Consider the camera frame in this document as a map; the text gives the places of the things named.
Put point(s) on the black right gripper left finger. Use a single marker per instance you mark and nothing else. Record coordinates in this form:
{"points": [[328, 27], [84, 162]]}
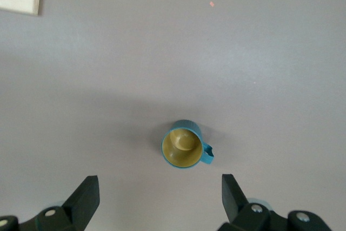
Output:
{"points": [[81, 204]]}

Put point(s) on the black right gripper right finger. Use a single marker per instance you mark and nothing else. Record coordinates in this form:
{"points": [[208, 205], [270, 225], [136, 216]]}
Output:
{"points": [[233, 204]]}

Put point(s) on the teal ribbed mug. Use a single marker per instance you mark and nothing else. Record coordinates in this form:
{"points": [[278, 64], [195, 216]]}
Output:
{"points": [[183, 158]]}

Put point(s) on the tiny red scrap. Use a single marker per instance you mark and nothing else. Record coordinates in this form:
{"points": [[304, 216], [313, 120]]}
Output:
{"points": [[212, 3]]}

